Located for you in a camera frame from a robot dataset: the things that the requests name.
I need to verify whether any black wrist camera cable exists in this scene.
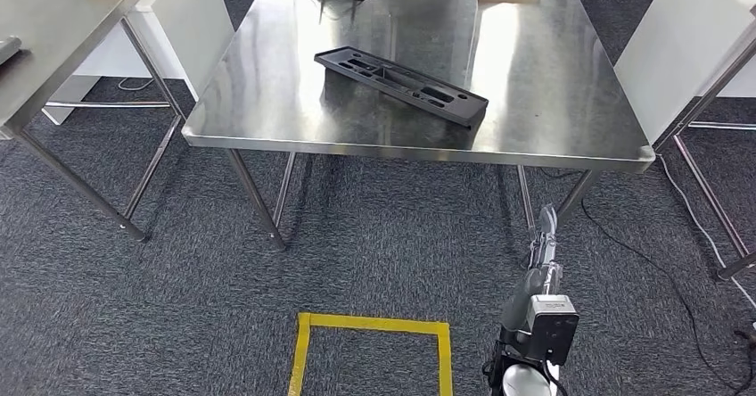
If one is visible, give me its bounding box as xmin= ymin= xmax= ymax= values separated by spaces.
xmin=542 ymin=360 xmax=571 ymax=396

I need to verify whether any black plastic panel part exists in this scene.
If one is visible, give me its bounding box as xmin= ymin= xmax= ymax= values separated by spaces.
xmin=313 ymin=45 xmax=490 ymax=129

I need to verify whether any stainless steel workbench table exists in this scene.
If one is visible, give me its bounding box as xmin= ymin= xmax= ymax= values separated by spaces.
xmin=181 ymin=0 xmax=657 ymax=252

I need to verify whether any black cable bundle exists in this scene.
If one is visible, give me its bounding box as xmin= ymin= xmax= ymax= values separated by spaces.
xmin=732 ymin=321 xmax=756 ymax=396

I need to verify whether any white desk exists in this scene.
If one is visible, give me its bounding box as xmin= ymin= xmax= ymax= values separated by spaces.
xmin=613 ymin=0 xmax=756 ymax=146
xmin=41 ymin=0 xmax=236 ymax=128

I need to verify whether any grey flat object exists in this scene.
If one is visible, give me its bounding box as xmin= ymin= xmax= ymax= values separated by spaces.
xmin=0 ymin=36 xmax=23 ymax=67

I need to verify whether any yellow floor tape square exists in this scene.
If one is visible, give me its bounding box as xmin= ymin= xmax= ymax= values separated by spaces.
xmin=288 ymin=312 xmax=455 ymax=396

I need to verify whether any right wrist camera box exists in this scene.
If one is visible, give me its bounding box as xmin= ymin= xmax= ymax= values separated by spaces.
xmin=524 ymin=294 xmax=581 ymax=366

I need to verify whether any black floor cable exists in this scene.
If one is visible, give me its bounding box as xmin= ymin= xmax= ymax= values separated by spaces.
xmin=581 ymin=198 xmax=743 ymax=396

